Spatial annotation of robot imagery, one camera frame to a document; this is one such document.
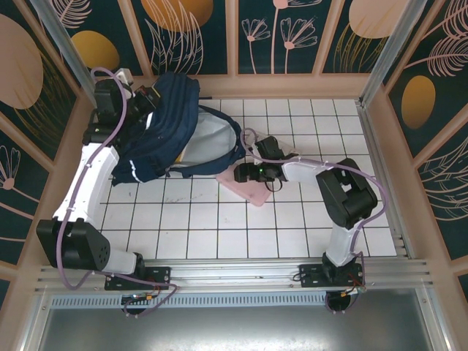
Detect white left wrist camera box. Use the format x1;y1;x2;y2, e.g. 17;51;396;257
116;68;133;88

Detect wall panel with orange oval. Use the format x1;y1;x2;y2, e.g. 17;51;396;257
54;0;147;78

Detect navy blue backpack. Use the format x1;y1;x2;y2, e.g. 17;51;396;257
109;72;244;187

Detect wall panel with pink flowers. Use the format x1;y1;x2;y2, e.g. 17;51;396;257
237;0;318;76

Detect grey metal shelf plate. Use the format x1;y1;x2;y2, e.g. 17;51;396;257
21;288;450;351

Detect wall panel pale circle reeds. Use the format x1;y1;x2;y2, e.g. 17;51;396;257
320;0;405;76

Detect wall panel orange oval fern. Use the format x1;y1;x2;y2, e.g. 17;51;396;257
383;0;468;160

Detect wall panel orange circle leaves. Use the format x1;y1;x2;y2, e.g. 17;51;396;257
131;0;230;78

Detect aluminium table side rail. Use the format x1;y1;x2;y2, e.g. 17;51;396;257
356;100;416;259

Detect aluminium mounting rail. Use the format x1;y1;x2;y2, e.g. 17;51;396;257
34;258;438;293

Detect perforated metal cable tray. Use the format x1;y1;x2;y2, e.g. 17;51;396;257
50;295;330;308

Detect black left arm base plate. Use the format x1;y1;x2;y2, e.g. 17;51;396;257
105;266;172;290

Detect wall panel large pale circle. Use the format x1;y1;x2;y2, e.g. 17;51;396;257
0;0;80;164

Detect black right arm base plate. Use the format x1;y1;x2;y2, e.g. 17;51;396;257
298;263;365;288

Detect wall panel with pink leaves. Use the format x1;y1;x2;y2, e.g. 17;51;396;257
416;137;468;261

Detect wall panel with single flower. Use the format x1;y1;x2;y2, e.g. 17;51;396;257
0;126;51;266

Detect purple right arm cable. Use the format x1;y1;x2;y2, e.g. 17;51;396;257
242;127;388;316

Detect aluminium corner post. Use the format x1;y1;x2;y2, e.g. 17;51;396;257
358;0;429;107
31;0;107;113

